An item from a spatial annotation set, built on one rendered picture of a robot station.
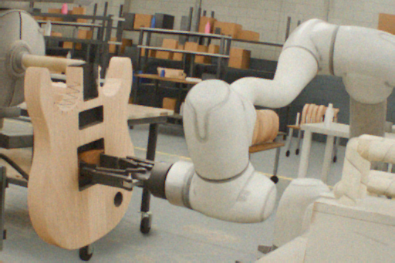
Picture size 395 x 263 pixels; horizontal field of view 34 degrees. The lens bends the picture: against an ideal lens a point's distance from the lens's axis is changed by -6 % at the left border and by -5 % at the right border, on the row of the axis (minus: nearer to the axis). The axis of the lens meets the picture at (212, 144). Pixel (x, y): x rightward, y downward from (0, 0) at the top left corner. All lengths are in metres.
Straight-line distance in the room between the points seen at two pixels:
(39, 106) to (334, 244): 0.61
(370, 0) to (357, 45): 11.03
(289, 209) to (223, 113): 0.94
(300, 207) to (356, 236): 0.96
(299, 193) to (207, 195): 0.81
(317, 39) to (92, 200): 0.66
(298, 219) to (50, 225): 0.90
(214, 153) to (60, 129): 0.35
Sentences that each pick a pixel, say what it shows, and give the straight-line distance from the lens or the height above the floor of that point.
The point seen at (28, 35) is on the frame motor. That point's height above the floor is 1.31.
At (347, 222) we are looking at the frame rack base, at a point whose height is 1.08.
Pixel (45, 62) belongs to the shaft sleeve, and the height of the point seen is 1.25.
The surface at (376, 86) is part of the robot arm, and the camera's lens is 1.64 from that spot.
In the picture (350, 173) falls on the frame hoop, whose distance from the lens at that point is 1.06.
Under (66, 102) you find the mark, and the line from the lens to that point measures 1.39.
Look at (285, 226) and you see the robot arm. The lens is 2.04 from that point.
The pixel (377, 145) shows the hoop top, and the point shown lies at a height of 1.21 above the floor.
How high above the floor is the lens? 1.31
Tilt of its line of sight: 7 degrees down
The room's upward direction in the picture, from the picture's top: 7 degrees clockwise
